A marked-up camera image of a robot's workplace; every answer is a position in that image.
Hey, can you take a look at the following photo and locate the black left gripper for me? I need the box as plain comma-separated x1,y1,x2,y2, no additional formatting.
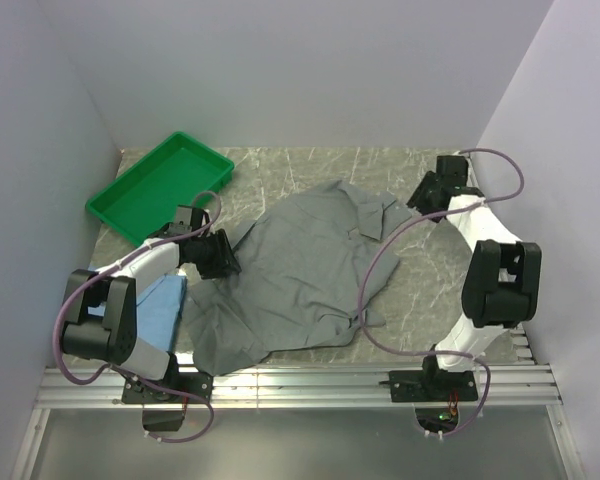
193,228,241,279

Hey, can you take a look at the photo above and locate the grey long sleeve shirt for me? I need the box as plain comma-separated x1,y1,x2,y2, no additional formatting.
187,180,411,376

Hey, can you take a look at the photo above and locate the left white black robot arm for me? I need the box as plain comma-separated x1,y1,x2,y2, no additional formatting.
52,229,240,402

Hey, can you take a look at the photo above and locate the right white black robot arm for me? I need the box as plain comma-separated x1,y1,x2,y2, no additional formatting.
408,171,542,400

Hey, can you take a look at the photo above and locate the folded light blue shirt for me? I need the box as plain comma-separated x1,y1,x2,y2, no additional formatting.
87,272,189,354

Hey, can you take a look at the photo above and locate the green plastic tray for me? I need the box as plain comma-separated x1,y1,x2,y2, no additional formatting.
86,132,235,246

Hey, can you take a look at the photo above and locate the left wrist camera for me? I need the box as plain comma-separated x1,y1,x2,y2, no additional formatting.
171,205,210,236

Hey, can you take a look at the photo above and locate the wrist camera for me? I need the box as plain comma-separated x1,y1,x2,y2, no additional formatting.
436,155,469,188
171,205,210,236

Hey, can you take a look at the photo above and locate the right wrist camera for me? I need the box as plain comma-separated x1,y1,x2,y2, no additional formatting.
436,155,469,188

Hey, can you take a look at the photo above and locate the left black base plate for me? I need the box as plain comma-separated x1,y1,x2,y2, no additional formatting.
121,372,214,405

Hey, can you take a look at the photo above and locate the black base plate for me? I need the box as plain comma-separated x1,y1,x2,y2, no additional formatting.
121,372,214,405
384,370,478,403

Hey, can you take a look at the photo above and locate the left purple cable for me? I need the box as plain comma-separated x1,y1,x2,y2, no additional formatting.
53,190,222,445

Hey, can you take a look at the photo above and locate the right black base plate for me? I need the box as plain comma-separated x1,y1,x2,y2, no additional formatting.
384,370,478,403

